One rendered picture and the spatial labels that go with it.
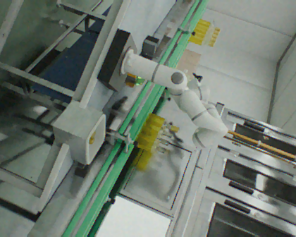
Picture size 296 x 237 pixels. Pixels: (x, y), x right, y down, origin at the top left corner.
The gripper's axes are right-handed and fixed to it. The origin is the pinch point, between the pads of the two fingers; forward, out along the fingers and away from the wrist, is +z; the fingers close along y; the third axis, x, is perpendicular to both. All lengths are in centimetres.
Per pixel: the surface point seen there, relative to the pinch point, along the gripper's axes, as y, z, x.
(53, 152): -58, -55, 57
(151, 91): -17.6, -15.2, 21.8
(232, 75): -1, 392, -366
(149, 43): -4.0, 13.8, 30.7
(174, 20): 13, 53, 11
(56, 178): -61, -67, 53
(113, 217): -63, -72, 16
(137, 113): -26.8, -31.1, 27.1
